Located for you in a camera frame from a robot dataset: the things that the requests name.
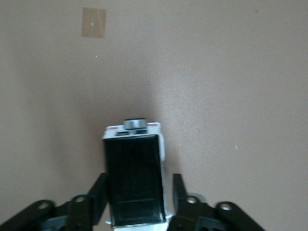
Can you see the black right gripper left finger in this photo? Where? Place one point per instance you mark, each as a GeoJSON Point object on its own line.
{"type": "Point", "coordinates": [79, 211]}

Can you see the brown tape patch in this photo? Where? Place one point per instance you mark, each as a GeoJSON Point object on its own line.
{"type": "Point", "coordinates": [93, 22]}

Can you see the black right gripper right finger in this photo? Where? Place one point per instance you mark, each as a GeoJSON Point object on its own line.
{"type": "Point", "coordinates": [192, 214]}

